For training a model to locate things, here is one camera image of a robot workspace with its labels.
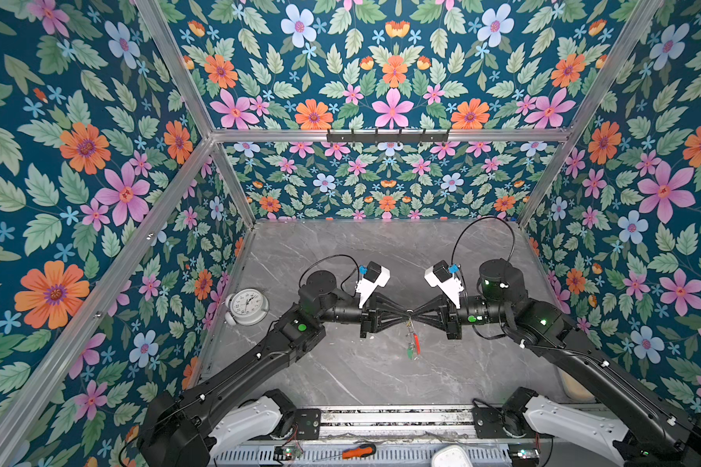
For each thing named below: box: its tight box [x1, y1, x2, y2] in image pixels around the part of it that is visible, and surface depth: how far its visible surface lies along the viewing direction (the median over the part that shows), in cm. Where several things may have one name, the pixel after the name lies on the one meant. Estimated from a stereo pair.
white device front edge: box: [431, 444, 474, 467], surface depth 68 cm
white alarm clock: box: [224, 287, 270, 326], surface depth 93 cm
